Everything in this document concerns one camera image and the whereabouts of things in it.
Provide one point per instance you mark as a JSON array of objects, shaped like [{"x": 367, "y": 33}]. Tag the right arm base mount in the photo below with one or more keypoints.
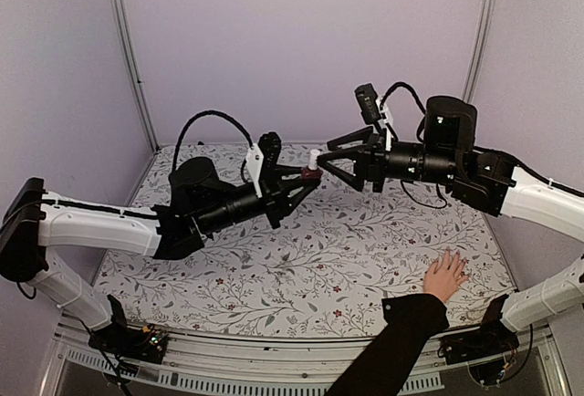
[{"x": 490, "y": 338}]

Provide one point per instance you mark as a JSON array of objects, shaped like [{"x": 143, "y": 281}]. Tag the white nail polish cap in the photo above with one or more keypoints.
[{"x": 313, "y": 159}]

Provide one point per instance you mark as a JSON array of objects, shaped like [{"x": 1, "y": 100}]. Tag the black sleeved forearm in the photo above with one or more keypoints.
[{"x": 386, "y": 363}]

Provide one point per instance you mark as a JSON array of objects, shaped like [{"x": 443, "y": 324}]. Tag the person's bare hand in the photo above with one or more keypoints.
[{"x": 445, "y": 276}]

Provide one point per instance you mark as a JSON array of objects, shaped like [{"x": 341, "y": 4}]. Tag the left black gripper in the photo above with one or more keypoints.
[{"x": 276, "y": 193}]

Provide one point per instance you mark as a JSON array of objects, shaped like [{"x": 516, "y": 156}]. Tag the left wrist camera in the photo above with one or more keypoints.
[{"x": 262, "y": 154}]

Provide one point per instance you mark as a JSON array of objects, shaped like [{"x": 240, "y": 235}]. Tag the aluminium frame post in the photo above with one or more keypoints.
[
  {"x": 485, "y": 17},
  {"x": 136, "y": 84}
]

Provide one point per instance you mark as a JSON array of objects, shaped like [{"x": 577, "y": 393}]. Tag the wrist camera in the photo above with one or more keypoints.
[
  {"x": 373, "y": 111},
  {"x": 262, "y": 154}
]

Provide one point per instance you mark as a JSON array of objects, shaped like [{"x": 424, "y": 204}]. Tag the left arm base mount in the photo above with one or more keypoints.
[{"x": 147, "y": 343}]

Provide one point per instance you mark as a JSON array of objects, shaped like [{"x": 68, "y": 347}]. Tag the red nail polish bottle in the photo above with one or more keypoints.
[{"x": 308, "y": 173}]

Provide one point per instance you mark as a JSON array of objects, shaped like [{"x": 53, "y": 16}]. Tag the floral patterned table mat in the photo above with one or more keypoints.
[{"x": 322, "y": 274}]

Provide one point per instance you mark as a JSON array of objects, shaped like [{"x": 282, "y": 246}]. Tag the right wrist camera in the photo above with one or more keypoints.
[{"x": 373, "y": 111}]

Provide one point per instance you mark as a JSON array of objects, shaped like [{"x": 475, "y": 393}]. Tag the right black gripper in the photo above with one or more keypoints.
[{"x": 369, "y": 161}]

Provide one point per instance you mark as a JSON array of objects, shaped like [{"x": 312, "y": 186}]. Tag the front aluminium rail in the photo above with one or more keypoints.
[{"x": 211, "y": 364}]

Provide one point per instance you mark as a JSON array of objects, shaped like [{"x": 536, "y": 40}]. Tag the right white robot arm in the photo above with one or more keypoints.
[{"x": 491, "y": 182}]

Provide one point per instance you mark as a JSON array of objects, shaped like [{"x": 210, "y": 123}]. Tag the left aluminium frame post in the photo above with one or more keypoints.
[{"x": 136, "y": 84}]

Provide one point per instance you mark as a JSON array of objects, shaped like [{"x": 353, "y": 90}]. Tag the right aluminium frame post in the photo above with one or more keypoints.
[{"x": 485, "y": 17}]

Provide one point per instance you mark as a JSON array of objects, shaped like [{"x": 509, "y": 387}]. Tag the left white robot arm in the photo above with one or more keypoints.
[{"x": 201, "y": 204}]

